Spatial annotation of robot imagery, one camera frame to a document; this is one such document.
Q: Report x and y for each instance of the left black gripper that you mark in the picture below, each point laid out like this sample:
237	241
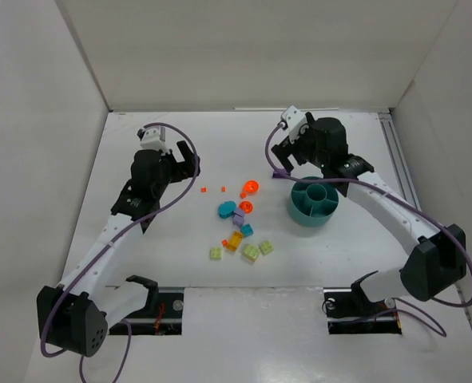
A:
179	166

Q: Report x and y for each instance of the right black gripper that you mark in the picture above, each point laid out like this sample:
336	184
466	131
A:
292	148

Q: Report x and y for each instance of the teal round divided container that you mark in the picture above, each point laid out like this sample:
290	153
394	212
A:
312	205

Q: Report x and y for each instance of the teal rounded lego piece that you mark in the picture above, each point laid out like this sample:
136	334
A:
226	209

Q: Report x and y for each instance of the purple lego brick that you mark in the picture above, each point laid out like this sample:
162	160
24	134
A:
238	217

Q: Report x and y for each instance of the teal square lego brick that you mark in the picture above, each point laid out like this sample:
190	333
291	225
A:
246	230

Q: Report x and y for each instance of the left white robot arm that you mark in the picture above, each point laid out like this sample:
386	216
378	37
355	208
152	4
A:
76	315

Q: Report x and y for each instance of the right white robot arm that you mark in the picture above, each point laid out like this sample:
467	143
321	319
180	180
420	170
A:
436	255

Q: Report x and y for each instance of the orange teardrop dish upright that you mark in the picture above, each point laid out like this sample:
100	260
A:
251	187

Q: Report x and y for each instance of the orange teardrop dish overturned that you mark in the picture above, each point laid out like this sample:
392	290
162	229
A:
246	206

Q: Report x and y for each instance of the light green brick right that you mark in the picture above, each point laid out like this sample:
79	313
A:
266	247

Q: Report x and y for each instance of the orange yellow long brick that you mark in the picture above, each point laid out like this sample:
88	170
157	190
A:
234	241

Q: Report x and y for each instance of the light green brick left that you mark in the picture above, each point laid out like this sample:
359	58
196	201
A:
216	253

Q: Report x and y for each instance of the light green sloped brick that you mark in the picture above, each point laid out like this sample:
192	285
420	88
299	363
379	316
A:
250	253

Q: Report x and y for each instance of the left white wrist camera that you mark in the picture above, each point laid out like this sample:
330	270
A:
153	138

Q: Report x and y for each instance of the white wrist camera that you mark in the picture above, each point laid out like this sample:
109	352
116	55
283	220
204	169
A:
294	121
153	138

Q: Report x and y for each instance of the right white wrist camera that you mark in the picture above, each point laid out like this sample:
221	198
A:
294	121

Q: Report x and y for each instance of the aluminium rail right edge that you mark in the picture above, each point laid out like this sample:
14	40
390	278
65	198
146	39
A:
398	159

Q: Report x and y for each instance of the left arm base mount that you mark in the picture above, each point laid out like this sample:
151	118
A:
155	315

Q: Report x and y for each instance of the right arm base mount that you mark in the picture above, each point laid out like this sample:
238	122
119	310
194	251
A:
359	315

